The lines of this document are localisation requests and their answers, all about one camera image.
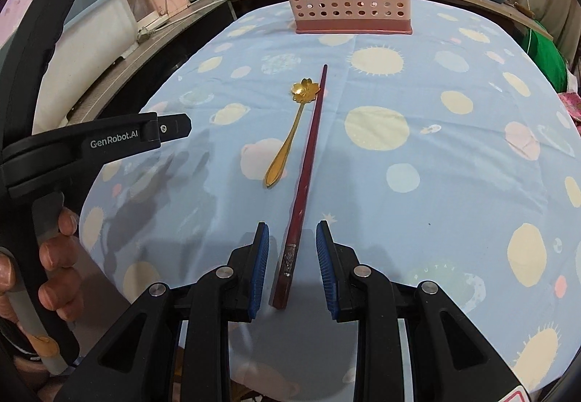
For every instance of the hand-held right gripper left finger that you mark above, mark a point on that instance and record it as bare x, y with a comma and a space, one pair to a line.
258, 275

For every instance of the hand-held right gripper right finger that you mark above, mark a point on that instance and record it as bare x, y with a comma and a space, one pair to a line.
327, 275

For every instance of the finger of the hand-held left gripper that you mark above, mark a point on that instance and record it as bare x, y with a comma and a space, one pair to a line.
174, 126

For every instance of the dark red chopstick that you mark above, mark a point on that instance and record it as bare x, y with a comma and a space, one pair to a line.
302, 189

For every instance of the gold flower spoon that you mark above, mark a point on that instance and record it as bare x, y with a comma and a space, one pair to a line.
306, 89

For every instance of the person's left hand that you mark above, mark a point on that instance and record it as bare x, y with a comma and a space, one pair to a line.
59, 254

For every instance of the white appliance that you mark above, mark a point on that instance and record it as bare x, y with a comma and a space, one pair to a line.
77, 66

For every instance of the pink pineapple print cloth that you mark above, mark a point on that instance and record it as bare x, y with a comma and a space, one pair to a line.
572, 105

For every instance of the green bag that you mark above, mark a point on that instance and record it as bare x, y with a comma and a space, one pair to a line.
547, 57

